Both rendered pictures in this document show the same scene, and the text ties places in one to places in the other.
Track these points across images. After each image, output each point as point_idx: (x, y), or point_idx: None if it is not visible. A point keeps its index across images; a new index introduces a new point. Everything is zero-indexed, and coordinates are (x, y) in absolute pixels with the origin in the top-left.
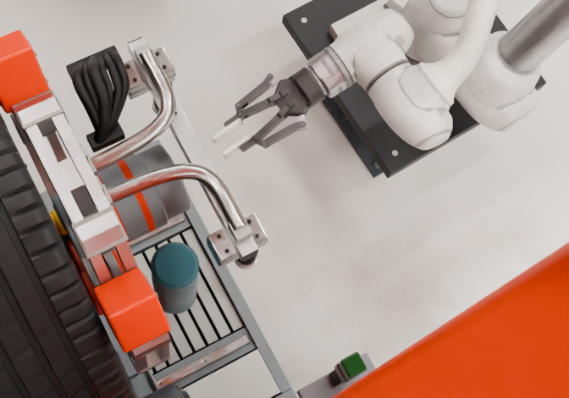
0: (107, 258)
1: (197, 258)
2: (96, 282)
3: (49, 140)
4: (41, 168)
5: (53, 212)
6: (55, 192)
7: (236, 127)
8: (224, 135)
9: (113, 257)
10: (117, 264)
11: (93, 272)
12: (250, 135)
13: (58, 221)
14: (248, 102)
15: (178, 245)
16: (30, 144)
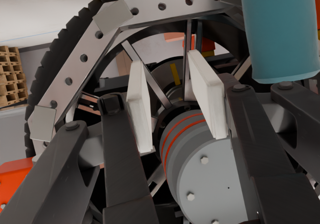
0: (190, 15)
1: (309, 73)
2: (204, 15)
3: (67, 107)
4: (85, 84)
5: None
6: (104, 56)
7: (145, 102)
8: (143, 79)
9: (193, 13)
10: (203, 11)
11: (193, 17)
12: (220, 138)
13: None
14: (83, 188)
15: (272, 83)
16: (69, 108)
